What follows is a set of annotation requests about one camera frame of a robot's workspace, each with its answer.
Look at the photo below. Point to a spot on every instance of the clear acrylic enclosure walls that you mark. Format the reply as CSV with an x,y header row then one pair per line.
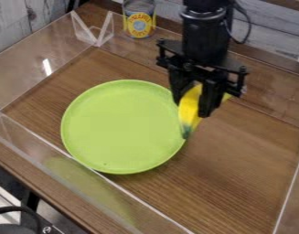
x,y
231,183

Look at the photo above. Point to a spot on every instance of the black metal table bracket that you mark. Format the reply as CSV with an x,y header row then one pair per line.
x,y
30,219

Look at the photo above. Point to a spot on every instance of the yellow toy banana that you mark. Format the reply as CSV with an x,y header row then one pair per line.
x,y
187,111

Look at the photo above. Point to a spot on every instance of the yellow labelled tin can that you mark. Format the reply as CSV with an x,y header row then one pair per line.
x,y
139,18

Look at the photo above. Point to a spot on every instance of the green round plate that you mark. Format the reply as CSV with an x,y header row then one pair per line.
x,y
120,128

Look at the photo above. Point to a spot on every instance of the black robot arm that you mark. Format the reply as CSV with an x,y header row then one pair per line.
x,y
208,6

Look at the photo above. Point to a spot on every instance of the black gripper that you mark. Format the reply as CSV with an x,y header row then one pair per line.
x,y
197,58

